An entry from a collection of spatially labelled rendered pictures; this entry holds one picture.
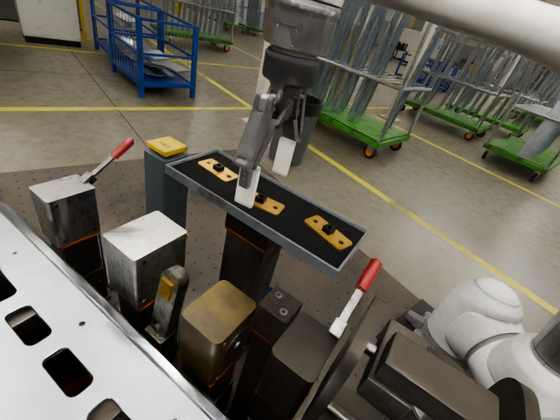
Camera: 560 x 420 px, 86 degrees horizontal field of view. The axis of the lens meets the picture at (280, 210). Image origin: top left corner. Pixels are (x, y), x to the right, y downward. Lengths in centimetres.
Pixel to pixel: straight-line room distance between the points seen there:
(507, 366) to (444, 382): 49
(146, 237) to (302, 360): 30
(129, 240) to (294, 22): 38
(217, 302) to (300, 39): 37
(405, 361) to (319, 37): 37
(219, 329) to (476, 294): 68
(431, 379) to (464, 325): 58
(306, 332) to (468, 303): 56
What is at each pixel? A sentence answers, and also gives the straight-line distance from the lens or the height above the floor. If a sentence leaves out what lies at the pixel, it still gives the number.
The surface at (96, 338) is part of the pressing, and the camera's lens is 55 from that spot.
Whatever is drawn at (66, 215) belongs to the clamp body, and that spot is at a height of 102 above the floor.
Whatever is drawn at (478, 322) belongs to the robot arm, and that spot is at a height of 93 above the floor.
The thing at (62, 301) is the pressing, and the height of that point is 100.
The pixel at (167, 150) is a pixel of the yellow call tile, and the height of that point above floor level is 116.
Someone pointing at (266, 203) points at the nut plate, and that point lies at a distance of 53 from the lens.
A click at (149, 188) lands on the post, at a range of 74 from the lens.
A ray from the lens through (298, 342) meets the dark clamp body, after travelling 46.
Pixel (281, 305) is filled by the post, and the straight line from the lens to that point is 46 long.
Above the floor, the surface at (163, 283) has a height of 109.
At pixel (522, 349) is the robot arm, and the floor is 99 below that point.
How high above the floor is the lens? 145
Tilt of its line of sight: 34 degrees down
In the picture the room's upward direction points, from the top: 16 degrees clockwise
